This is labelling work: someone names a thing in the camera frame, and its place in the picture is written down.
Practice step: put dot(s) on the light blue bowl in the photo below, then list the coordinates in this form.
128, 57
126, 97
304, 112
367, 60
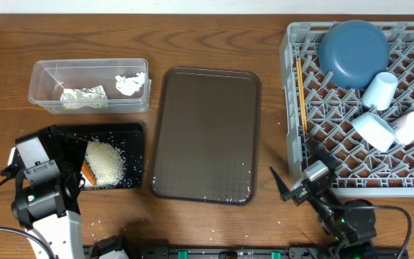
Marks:
374, 130

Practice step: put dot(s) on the black waste tray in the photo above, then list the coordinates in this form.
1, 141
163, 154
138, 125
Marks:
128, 137

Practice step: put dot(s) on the light blue cup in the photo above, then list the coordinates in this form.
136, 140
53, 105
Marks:
380, 91

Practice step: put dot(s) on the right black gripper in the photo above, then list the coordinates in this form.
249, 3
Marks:
301, 194

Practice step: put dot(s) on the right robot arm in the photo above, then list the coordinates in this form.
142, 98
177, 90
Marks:
351, 224

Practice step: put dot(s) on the dark blue plate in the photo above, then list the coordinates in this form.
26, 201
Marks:
354, 52

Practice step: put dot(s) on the brown serving tray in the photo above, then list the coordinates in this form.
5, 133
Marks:
206, 141

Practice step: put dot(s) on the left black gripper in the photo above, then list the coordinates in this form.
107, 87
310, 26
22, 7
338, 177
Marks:
77, 156

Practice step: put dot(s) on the orange carrot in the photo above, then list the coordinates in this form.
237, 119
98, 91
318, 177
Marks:
88, 173

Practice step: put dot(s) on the white rice pile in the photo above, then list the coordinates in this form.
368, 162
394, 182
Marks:
108, 165

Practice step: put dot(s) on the white tissue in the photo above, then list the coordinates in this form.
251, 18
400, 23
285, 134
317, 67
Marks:
129, 86

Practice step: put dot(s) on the clear plastic bin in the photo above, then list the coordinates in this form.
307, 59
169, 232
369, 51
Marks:
50, 77

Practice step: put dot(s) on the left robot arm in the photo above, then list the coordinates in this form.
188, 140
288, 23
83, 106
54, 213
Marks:
46, 167

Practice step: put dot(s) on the grey dishwasher rack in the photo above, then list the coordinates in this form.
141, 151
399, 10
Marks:
361, 170

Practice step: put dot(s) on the wooden chopstick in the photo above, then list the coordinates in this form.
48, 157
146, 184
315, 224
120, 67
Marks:
304, 124
301, 90

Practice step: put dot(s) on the white cup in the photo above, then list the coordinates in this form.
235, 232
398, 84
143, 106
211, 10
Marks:
404, 129

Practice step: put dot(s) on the yellow foil snack wrapper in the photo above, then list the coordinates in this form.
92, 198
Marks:
86, 97

